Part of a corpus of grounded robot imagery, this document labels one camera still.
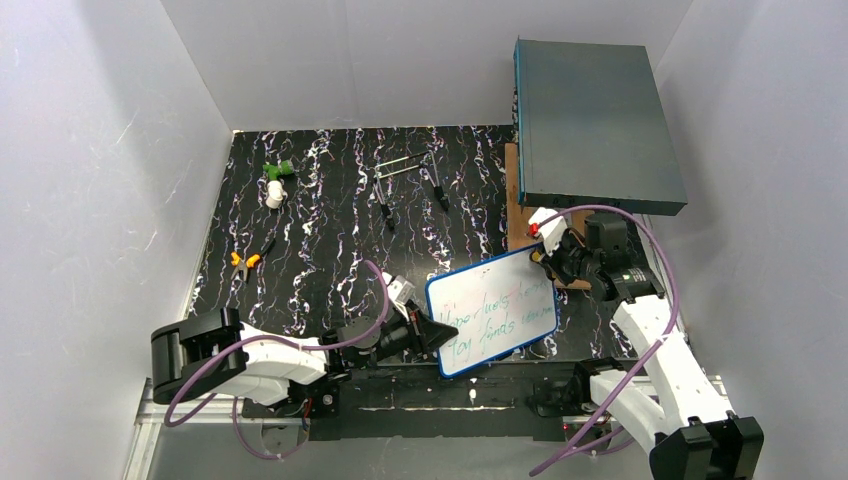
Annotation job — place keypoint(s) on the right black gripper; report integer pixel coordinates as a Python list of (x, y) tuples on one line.
[(559, 257)]

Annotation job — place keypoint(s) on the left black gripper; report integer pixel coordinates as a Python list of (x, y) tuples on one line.
[(416, 331)]

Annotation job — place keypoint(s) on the blue framed whiteboard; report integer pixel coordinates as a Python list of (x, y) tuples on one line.
[(497, 306)]

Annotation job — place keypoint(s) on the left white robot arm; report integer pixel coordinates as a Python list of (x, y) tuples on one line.
[(218, 353)]

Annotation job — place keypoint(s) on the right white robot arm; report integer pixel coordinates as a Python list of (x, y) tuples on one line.
[(665, 402)]

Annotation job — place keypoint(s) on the wooden board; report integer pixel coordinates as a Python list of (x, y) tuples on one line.
[(518, 216)]

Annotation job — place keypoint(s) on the dark grey metal box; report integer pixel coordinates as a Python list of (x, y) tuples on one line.
[(591, 129)]

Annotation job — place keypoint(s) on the green white toy figure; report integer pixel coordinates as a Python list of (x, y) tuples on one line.
[(276, 193)]

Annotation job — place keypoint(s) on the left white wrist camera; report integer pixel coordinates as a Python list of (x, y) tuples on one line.
[(400, 290)]

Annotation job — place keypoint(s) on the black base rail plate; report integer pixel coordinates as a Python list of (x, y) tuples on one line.
[(499, 399)]

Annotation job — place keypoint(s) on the orange handled pliers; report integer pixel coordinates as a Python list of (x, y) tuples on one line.
[(243, 265)]

